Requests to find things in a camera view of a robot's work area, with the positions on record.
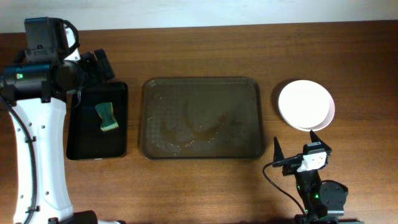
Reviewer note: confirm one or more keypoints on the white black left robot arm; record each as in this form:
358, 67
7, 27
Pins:
34, 90

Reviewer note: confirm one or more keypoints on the brown serving tray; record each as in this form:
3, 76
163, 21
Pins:
202, 118

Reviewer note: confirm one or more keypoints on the white plate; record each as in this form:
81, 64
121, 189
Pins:
328, 119
303, 103

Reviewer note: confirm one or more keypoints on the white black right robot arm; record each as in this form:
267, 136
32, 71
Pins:
323, 200

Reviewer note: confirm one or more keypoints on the green yellow sponge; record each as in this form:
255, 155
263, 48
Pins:
106, 113

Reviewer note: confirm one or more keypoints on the black rectangular tray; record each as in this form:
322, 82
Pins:
85, 138

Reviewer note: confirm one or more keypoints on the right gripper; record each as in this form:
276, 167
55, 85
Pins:
326, 151

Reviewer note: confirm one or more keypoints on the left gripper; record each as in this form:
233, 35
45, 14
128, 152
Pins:
89, 60

